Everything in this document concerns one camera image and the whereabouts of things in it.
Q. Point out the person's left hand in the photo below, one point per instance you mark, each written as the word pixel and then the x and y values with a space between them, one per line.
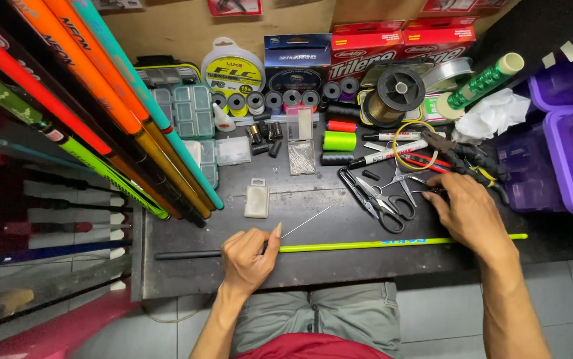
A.
pixel 246 262

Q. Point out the person's right hand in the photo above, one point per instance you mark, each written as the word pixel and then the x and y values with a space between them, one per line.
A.
pixel 468 217

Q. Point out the neon yellow fishing rod blank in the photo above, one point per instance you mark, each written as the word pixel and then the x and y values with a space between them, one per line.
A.
pixel 366 244

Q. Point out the black and yellow pliers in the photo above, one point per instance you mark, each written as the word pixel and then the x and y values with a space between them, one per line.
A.
pixel 471 157

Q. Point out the small white plastic case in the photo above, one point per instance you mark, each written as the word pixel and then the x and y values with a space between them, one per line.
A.
pixel 256 202

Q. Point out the small silver scissors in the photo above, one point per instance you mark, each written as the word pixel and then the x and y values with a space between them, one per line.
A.
pixel 403 182

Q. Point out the dark purple plastic container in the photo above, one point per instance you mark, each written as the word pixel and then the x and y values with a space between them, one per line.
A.
pixel 528 172

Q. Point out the person's grey shorts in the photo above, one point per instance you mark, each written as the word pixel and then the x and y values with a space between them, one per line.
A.
pixel 316 314

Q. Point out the white marker pen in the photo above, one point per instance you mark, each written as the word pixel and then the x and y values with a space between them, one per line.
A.
pixel 396 135
pixel 391 152

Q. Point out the crumpled white tissue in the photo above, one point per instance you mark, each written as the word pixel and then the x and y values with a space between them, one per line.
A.
pixel 491 117

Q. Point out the yellow loop of line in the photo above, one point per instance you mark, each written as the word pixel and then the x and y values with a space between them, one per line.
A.
pixel 395 144

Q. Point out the small green compartment box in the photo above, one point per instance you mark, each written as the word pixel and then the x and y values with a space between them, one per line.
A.
pixel 209 162

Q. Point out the small black cap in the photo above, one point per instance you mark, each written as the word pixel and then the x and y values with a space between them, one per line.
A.
pixel 370 175

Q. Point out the person's red shirt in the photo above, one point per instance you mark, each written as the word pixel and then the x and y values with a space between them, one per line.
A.
pixel 311 348

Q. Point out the small clear plastic box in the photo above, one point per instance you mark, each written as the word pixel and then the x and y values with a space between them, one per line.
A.
pixel 233 150

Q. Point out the black thread snips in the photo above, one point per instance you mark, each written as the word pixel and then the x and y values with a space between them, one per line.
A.
pixel 359 192

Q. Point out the clear box of pins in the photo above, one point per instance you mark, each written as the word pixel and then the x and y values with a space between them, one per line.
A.
pixel 301 154

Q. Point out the cluster of small black ferrules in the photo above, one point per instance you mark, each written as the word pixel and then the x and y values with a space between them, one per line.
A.
pixel 264 137

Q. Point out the green metallic thread cone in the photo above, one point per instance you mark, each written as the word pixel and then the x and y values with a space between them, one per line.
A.
pixel 481 82

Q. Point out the black thread spool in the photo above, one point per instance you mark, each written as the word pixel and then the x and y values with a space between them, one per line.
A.
pixel 344 110
pixel 337 159

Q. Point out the white glue bottle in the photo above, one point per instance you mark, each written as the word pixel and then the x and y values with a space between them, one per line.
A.
pixel 222 122

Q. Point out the large black spool brown line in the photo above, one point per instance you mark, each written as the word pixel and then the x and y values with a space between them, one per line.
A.
pixel 396 94

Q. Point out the clear spool of line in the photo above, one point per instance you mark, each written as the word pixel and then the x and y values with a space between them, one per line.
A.
pixel 448 72

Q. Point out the yellow-rimmed metal tin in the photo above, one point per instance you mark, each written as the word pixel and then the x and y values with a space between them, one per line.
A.
pixel 364 112

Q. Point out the neon green thread spool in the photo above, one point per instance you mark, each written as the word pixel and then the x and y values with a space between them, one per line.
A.
pixel 339 141

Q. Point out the orange thread spool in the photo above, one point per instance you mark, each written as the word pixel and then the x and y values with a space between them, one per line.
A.
pixel 342 126

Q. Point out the green clear compartment box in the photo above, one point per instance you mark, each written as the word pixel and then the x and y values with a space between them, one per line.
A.
pixel 192 112

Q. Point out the row of small thread spools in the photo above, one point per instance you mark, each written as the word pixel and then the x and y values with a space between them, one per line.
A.
pixel 286 99

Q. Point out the red fishing line box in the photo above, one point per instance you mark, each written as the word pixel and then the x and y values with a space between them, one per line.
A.
pixel 366 52
pixel 438 42

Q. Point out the white yellow-label line spool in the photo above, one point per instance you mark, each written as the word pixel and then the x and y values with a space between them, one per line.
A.
pixel 234 70

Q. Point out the rack of dark fishing rods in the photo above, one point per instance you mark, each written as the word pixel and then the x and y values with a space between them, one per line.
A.
pixel 47 234

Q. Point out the blue fishing line box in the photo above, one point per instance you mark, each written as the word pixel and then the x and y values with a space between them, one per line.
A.
pixel 296 62

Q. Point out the black-lidded clear tackle box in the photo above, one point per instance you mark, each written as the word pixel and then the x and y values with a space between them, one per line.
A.
pixel 167 72

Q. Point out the red hanging packet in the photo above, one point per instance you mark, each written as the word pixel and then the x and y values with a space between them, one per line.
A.
pixel 461 5
pixel 234 7

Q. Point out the bundle of colourful fishing rods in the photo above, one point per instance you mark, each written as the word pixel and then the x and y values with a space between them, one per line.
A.
pixel 92 99

